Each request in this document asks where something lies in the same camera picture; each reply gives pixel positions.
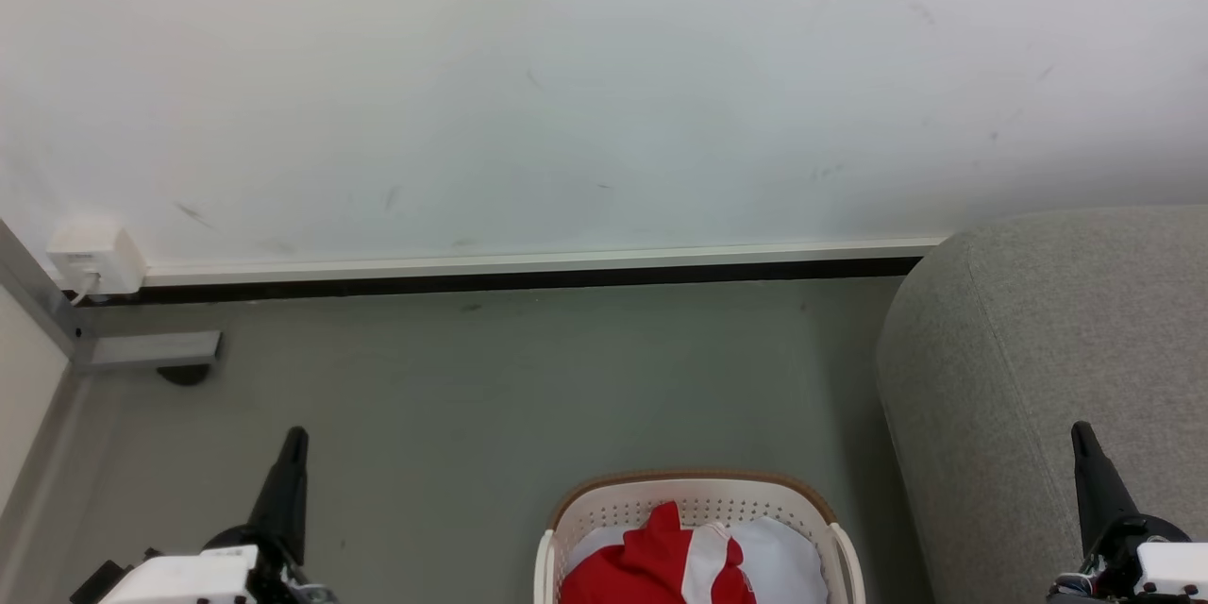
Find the red and white garment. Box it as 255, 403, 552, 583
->
559, 502, 758, 604

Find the white wall socket box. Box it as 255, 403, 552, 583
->
47, 225, 147, 295

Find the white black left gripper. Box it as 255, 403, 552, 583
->
99, 427, 337, 604

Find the grey metal partition frame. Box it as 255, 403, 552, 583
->
0, 219, 223, 374

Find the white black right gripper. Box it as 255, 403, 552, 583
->
1048, 421, 1208, 604

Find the beige partition panel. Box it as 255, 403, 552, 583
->
0, 283, 74, 515

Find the grey fabric sofa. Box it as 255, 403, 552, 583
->
876, 205, 1208, 604

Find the cream perforated laundry basket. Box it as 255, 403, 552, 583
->
534, 469, 866, 604

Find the white and black baseboard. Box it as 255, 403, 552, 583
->
61, 236, 949, 305

